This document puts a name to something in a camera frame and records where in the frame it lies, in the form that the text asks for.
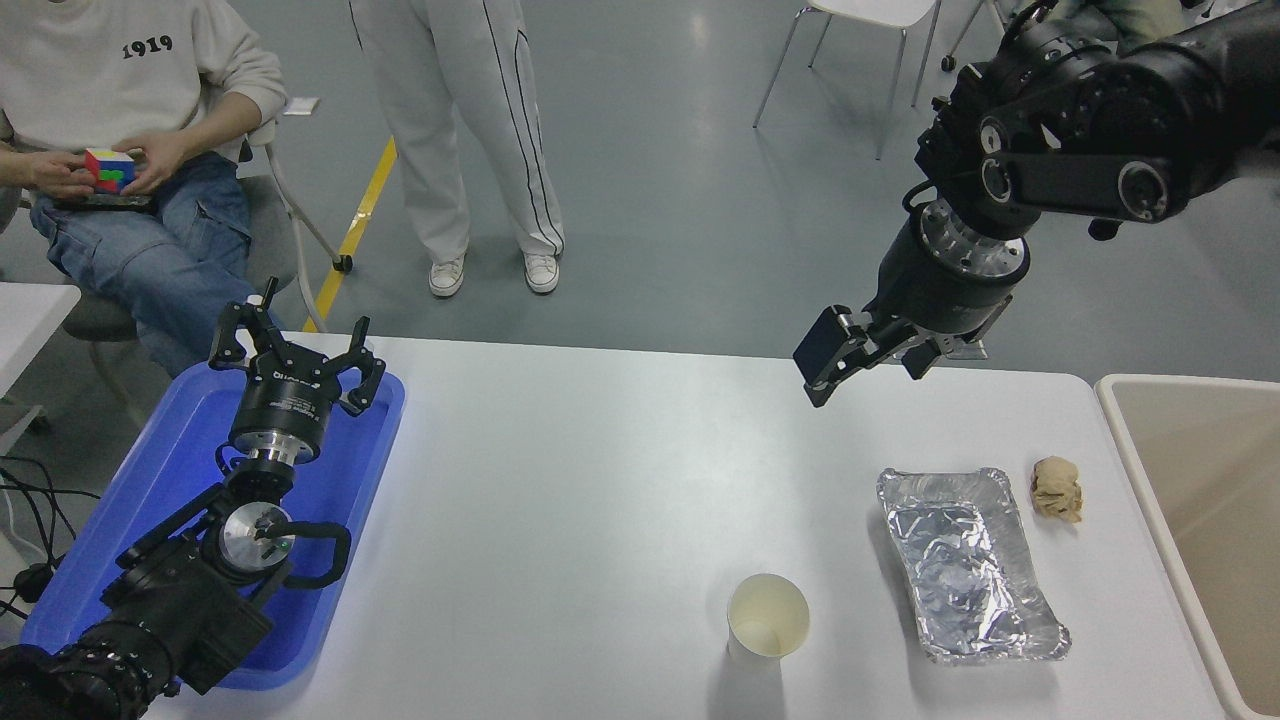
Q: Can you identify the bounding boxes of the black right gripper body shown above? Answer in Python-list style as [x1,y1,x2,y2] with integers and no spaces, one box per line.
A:
[872,222,1023,336]

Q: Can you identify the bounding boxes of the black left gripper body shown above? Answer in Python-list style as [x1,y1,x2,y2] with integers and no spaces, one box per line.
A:
[230,360,346,448]

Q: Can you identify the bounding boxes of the colourful puzzle cube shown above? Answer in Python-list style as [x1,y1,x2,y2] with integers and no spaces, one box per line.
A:
[84,148,136,194]

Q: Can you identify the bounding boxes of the white paper cup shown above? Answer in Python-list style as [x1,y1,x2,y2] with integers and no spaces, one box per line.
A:
[726,573,810,669]

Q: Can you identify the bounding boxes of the person's left hand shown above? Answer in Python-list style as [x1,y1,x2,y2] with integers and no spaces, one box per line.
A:
[112,130,191,196]

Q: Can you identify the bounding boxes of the person's right hand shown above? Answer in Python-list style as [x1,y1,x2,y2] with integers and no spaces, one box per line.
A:
[25,148,96,198]

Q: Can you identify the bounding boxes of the blue plastic tray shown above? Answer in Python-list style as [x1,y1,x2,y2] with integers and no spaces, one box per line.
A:
[20,362,406,691]

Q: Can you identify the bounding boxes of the crumpled tan paper ball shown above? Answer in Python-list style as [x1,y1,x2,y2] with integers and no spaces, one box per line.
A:
[1030,456,1084,524]

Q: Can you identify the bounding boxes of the black phone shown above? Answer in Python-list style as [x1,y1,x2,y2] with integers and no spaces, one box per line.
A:
[52,193,153,212]

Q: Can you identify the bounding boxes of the silver foil tray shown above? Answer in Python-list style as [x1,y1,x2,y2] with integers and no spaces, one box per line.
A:
[877,467,1072,664]

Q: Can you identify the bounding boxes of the wheeled office chair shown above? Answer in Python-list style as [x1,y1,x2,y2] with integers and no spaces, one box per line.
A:
[940,0,1001,73]

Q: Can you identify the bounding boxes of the small white side table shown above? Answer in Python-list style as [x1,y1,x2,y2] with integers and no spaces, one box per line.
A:
[0,283,81,399]

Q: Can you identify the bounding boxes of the standing person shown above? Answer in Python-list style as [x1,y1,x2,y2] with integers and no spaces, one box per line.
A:
[347,0,566,298]

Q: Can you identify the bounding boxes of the white metal-legged chair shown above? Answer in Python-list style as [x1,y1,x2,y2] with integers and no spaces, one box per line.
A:
[752,0,943,161]

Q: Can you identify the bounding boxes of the seated person with cube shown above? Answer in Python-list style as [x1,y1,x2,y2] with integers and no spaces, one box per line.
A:
[0,0,291,379]

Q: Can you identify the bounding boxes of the large pale bin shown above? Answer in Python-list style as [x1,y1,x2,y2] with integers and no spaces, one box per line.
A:
[1093,373,1280,720]

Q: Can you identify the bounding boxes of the seated person on wheeled chair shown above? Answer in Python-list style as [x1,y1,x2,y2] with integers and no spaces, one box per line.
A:
[1050,0,1186,49]

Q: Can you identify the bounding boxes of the black cables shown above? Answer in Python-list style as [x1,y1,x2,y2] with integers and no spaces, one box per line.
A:
[0,458,101,621]

